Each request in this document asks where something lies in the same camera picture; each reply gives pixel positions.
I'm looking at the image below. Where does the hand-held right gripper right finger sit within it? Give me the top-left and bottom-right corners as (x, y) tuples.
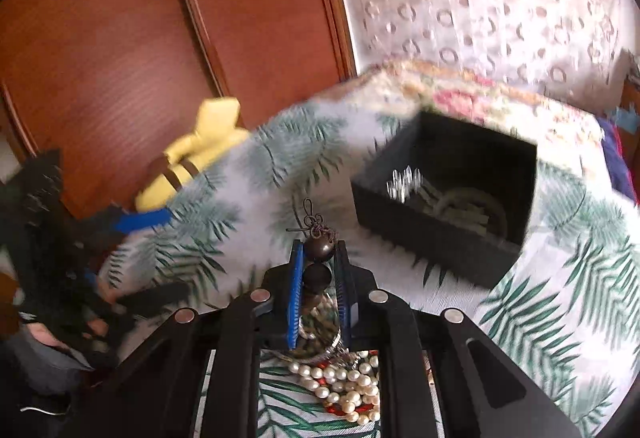
(334, 240), (583, 438)

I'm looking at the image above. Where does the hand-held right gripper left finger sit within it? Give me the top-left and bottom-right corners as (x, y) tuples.
(62, 240), (307, 438)

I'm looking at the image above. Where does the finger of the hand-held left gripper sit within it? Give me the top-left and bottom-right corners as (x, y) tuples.
(97, 204), (175, 246)
(107, 280), (192, 319)

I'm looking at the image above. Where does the dark wooden bead bracelet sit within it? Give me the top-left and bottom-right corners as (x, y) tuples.
(286, 198), (347, 319)

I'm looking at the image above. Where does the black square box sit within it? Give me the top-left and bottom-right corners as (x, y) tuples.
(350, 110), (539, 290)

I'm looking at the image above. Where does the person's left forearm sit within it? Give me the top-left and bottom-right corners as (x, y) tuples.
(0, 320), (98, 401)

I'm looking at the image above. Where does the yellow plush toy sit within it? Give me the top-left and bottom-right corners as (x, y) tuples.
(134, 96), (251, 213)

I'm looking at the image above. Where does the green jade bangle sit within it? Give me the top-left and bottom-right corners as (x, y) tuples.
(425, 188), (508, 239)

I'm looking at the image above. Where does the brown wooden wardrobe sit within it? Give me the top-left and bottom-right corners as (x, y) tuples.
(0, 0), (358, 223)

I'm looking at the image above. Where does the floral quilt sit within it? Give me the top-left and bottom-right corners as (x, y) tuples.
(320, 59), (607, 159)

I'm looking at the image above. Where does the blue cloth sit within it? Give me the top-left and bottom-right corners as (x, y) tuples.
(597, 115), (640, 206)

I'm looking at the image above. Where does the green bead bracelet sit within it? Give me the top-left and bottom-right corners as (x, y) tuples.
(297, 300), (347, 355)

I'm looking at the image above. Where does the white pearl necklace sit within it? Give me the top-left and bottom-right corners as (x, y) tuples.
(287, 350), (383, 424)

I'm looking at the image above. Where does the red bead bracelet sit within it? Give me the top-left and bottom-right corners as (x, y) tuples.
(317, 355), (383, 421)

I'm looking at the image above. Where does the clear crystal bracelet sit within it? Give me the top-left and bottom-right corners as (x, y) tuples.
(385, 165), (426, 203)

